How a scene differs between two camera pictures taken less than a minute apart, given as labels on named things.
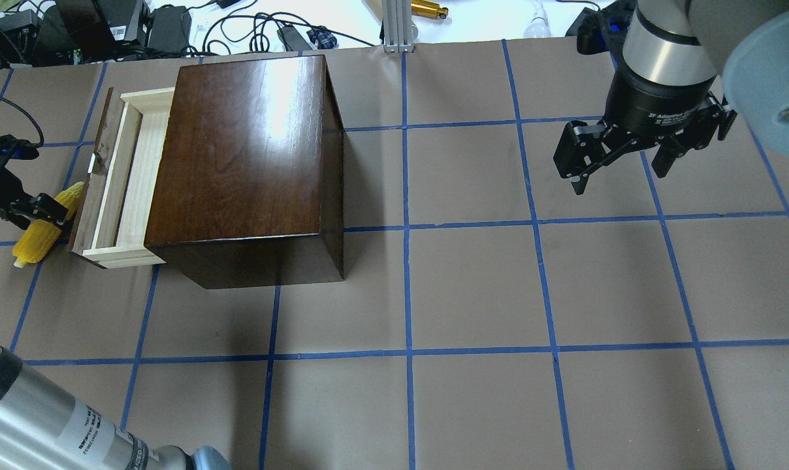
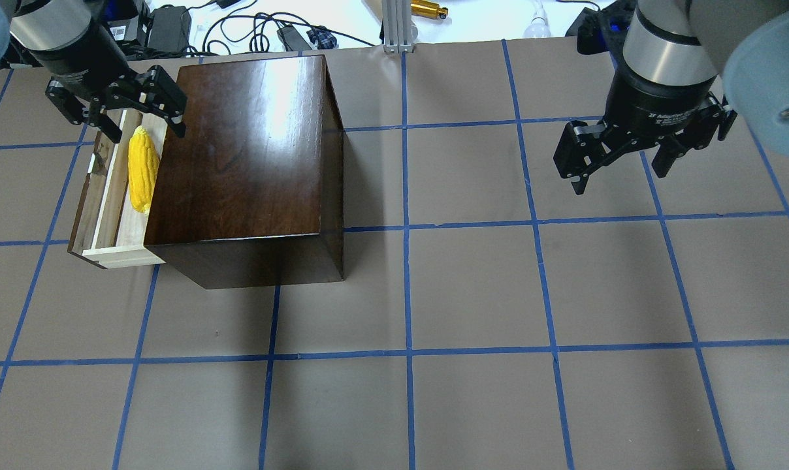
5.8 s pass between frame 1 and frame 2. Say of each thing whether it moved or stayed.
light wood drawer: stayed
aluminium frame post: stayed
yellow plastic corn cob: moved
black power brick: stayed
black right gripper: stayed
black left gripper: moved
